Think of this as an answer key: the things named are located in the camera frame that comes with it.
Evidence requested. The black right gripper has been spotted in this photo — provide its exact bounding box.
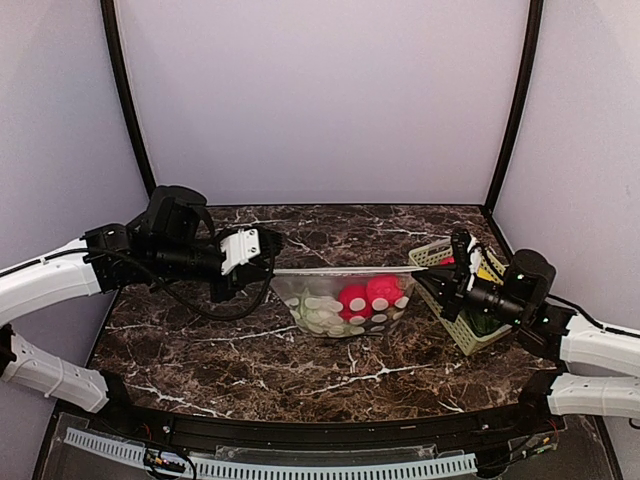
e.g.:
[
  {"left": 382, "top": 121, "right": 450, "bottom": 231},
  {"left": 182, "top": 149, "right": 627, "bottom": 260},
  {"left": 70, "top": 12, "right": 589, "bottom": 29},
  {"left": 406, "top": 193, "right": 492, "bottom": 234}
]
[{"left": 414, "top": 260, "right": 529, "bottom": 327}]

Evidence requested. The red fake apple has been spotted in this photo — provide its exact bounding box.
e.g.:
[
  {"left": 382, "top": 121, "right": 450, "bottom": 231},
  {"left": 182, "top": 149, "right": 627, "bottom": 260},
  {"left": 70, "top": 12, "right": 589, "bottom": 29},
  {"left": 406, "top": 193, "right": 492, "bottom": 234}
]
[{"left": 365, "top": 275, "right": 404, "bottom": 311}]

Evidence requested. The clear zip top bag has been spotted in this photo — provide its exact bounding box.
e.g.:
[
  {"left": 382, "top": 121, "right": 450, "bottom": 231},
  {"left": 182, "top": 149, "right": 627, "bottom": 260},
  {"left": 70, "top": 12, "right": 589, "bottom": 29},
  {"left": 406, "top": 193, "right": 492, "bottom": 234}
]
[{"left": 270, "top": 266, "right": 424, "bottom": 339}]

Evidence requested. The red fake round fruit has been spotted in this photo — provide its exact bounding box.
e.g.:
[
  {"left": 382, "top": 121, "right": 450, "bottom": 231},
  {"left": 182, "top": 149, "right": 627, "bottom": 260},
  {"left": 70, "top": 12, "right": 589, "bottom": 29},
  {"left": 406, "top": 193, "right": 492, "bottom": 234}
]
[{"left": 338, "top": 284, "right": 373, "bottom": 321}]

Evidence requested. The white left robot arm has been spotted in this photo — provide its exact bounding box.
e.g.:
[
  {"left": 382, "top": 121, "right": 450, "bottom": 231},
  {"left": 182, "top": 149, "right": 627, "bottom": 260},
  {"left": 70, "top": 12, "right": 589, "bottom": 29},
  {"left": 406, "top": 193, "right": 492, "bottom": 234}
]
[{"left": 1, "top": 186, "right": 282, "bottom": 436}]

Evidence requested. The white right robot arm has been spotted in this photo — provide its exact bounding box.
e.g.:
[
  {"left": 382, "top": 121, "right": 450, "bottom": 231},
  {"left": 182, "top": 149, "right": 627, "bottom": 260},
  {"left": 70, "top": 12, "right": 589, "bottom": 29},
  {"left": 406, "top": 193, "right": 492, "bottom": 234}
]
[{"left": 412, "top": 249, "right": 639, "bottom": 434}]

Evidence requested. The yellow fake pepper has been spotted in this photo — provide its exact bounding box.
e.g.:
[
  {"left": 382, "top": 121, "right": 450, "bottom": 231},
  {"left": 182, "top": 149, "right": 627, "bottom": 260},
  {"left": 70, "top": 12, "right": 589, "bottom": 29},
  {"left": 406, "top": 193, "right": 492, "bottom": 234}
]
[{"left": 477, "top": 268, "right": 493, "bottom": 281}]

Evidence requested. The green fake vegetable in basket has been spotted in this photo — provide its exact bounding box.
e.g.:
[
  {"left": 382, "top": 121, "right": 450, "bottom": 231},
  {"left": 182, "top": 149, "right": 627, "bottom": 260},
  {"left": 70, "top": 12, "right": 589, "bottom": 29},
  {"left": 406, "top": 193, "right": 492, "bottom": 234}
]
[{"left": 465, "top": 310, "right": 503, "bottom": 337}]

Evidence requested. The white fake cauliflower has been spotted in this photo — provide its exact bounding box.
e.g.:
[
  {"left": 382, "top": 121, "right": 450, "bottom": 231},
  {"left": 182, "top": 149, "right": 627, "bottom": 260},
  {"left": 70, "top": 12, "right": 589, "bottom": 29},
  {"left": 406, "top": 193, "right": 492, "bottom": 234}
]
[{"left": 287, "top": 294, "right": 346, "bottom": 337}]

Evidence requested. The pale green plastic basket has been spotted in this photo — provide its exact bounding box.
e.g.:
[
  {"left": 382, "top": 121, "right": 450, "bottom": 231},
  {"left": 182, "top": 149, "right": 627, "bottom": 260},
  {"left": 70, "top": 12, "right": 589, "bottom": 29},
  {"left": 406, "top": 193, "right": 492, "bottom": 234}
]
[{"left": 409, "top": 232, "right": 512, "bottom": 356}]

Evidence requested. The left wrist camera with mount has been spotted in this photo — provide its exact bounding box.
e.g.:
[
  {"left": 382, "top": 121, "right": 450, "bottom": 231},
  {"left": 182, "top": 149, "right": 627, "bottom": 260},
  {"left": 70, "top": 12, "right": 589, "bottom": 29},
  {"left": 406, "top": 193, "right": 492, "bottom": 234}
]
[{"left": 217, "top": 227, "right": 284, "bottom": 275}]

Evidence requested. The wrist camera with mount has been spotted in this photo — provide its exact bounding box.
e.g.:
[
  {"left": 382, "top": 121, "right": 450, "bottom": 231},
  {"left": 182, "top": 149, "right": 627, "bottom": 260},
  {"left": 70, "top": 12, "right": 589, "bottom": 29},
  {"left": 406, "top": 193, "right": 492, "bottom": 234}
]
[
  {"left": 451, "top": 229, "right": 483, "bottom": 295},
  {"left": 217, "top": 227, "right": 284, "bottom": 275}
]

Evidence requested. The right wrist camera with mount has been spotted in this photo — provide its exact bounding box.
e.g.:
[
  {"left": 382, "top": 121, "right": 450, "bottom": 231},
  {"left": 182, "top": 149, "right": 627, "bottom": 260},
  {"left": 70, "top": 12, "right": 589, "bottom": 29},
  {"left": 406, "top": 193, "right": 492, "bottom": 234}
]
[{"left": 451, "top": 229, "right": 483, "bottom": 295}]

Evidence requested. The black front rail with electronics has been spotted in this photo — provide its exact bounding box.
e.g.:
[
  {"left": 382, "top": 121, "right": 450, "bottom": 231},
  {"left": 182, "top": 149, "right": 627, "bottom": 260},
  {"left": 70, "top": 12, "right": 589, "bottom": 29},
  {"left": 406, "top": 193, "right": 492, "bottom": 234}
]
[{"left": 29, "top": 389, "right": 626, "bottom": 480}]

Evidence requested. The white slotted cable duct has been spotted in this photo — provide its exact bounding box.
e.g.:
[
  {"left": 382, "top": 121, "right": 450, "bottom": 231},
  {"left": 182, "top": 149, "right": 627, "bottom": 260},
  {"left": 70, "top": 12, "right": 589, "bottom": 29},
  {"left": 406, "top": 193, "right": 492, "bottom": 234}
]
[{"left": 64, "top": 428, "right": 478, "bottom": 479}]

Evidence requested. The black corner frame post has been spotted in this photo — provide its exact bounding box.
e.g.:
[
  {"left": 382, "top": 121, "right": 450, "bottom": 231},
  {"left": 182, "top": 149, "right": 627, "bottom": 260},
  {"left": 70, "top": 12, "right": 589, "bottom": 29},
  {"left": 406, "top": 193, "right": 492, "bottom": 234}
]
[
  {"left": 100, "top": 0, "right": 157, "bottom": 198},
  {"left": 483, "top": 0, "right": 544, "bottom": 217}
]

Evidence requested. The black right corner frame post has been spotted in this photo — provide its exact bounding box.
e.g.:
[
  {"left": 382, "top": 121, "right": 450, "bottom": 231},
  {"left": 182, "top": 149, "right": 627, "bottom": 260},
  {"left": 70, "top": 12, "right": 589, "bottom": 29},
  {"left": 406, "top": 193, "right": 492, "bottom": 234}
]
[{"left": 483, "top": 0, "right": 544, "bottom": 217}]

